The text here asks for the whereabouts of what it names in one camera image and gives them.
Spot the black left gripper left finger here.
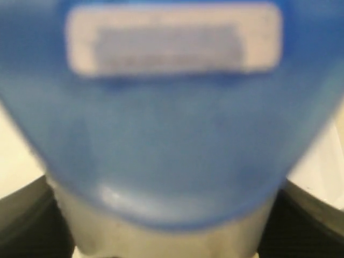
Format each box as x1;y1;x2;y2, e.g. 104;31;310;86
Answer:
1;178;75;257

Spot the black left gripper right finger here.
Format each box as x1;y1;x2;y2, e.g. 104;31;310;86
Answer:
258;182;343;257

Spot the clear plastic measuring container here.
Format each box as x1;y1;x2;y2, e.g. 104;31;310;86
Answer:
47;179;276;257

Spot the blue plastic container lid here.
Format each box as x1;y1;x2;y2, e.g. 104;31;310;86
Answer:
1;1;343;231

